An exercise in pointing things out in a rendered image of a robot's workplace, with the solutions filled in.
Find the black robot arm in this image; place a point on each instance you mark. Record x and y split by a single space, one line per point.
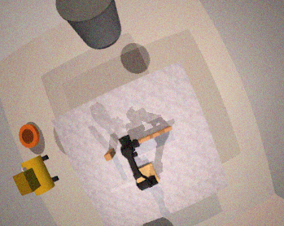
127 151

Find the wooden post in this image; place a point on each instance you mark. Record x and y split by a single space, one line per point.
110 154

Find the light wooden plank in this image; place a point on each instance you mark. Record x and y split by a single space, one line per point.
160 132

